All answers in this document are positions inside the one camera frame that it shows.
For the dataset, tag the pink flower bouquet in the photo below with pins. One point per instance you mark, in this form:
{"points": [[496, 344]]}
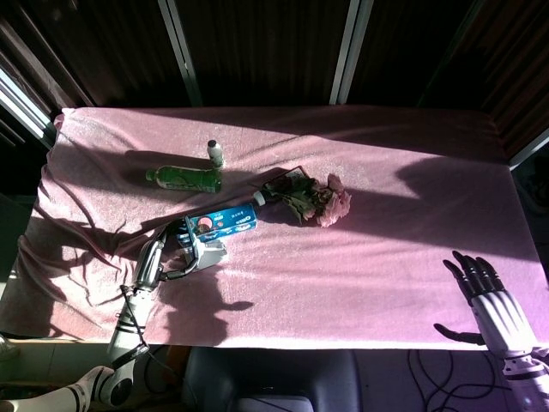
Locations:
{"points": [[326, 201]]}

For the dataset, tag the small white bottle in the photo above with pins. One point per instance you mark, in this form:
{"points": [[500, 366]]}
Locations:
{"points": [[215, 154]]}

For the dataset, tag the black chair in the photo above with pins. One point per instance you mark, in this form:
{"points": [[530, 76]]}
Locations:
{"points": [[266, 373]]}

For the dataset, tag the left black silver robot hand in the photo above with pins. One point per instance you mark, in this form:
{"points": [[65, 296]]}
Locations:
{"points": [[150, 262]]}

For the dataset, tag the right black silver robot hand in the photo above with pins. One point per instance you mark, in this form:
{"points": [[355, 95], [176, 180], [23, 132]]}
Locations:
{"points": [[499, 313]]}

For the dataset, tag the dark framed card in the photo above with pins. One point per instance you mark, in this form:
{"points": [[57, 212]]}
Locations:
{"points": [[297, 173]]}

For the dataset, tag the grey metal frame post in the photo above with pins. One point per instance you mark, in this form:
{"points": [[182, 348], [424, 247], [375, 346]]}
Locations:
{"points": [[180, 51], [349, 51], [529, 150], [21, 107]]}

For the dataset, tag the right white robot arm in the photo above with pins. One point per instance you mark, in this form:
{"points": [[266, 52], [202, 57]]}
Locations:
{"points": [[529, 382]]}

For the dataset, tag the white bouquet stem holder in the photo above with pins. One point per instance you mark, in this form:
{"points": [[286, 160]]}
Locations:
{"points": [[259, 198]]}

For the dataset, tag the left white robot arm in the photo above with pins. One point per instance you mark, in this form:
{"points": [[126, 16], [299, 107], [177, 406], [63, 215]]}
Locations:
{"points": [[126, 330]]}

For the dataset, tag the blue Oreo cookie box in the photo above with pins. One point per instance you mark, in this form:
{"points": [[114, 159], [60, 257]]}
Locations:
{"points": [[227, 221]]}

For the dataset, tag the green plastic drink bottle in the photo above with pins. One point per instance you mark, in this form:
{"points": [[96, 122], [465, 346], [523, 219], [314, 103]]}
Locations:
{"points": [[184, 179]]}

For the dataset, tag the white robot chest plate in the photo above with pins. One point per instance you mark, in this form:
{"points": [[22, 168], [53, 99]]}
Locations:
{"points": [[274, 404]]}

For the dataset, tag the pink towel table cloth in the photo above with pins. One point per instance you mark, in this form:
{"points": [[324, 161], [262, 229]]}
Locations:
{"points": [[343, 279]]}

